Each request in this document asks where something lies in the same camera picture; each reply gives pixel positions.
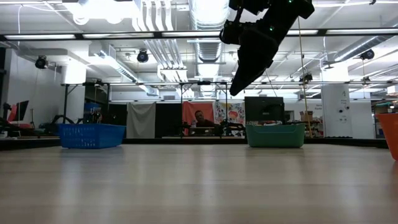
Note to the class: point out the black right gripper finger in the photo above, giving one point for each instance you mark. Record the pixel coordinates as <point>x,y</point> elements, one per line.
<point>248,71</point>

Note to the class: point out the black background robot arm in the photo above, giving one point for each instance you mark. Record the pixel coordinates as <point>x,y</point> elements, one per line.
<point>59,119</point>
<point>230,126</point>

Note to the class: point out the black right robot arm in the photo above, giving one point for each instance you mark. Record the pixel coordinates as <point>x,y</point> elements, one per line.
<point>289,12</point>

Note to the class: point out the large black monitor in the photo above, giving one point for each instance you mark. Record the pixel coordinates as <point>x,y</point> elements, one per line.
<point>258,109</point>

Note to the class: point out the floral hanging cloth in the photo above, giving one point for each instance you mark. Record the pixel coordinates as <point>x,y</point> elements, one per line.
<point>233,109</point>

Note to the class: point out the person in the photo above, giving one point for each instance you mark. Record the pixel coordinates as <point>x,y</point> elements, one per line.
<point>200,116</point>

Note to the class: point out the green plastic basket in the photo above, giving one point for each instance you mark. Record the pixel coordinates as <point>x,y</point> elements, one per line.
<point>275,137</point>

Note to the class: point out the red hanging cloth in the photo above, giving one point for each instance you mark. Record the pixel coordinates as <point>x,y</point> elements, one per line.
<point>188,109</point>

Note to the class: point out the cardboard box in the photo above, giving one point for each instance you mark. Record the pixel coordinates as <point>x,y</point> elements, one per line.
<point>308,116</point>

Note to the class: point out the white ceiling pipes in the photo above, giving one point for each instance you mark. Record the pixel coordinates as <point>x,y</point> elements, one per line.
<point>161,53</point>

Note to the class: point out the black hanging panel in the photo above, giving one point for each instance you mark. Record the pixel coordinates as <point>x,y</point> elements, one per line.
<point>168,119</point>

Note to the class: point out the white pillar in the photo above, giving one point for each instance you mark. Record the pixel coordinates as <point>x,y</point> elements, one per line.
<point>335,109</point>

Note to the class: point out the grey hanging cloth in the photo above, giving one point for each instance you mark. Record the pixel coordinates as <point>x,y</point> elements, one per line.
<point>140,121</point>

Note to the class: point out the orange plastic basket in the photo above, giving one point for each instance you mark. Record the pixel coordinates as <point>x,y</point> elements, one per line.
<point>390,137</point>

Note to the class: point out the blue plastic basket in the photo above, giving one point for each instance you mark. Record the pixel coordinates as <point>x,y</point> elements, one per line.
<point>90,137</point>

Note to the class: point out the small black monitor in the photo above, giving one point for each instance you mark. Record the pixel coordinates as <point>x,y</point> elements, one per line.
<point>22,110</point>

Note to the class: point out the silver ventilation duct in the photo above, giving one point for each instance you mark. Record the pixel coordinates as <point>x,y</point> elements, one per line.
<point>211,53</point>

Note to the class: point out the black background table frame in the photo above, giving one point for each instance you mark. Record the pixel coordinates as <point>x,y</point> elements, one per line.
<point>199,83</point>

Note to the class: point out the black aluminium table frame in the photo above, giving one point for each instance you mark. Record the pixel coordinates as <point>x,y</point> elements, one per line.
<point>186,141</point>

